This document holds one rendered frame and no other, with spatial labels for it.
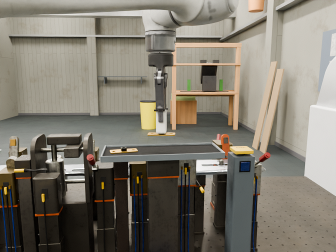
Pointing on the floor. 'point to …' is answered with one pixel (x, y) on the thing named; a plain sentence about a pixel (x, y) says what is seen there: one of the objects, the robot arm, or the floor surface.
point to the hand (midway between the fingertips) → (161, 121)
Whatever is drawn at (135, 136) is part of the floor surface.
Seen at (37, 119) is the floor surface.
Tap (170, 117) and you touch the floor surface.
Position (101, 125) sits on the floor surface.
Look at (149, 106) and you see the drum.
